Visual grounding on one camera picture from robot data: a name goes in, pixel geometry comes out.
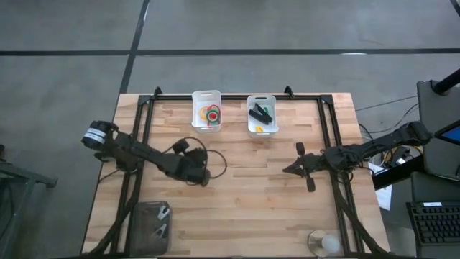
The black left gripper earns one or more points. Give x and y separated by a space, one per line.
194 169

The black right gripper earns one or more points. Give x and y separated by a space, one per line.
316 163

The pale teal staple remover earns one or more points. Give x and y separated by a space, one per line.
163 212

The green tape roll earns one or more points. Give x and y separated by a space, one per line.
209 118

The yellow tape roll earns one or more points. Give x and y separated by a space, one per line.
203 114

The red tape roll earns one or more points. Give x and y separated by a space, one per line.
212 116

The yellow mini stapler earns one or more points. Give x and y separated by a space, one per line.
259 128

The black stapler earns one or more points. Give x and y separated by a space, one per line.
261 117
258 108

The green stapler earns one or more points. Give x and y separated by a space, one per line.
266 108

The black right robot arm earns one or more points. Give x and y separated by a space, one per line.
377 147

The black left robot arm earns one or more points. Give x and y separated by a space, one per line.
136 149

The white plastic bin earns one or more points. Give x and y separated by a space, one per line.
251 133
197 126

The silver disc with white ball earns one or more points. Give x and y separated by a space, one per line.
323 244

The dark mesh tray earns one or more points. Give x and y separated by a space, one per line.
143 234

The white paper sheet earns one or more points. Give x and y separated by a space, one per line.
385 196

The grey equipment cart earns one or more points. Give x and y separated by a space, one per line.
431 158

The black laptop keyboard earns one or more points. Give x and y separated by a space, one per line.
435 224

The screen with blue display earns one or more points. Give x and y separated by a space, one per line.
451 134

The black pole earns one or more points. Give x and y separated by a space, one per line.
447 82

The grey metal side table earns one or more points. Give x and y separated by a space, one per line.
21 176

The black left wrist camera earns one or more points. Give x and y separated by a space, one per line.
180 146

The black aluminium table frame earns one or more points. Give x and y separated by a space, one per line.
233 97

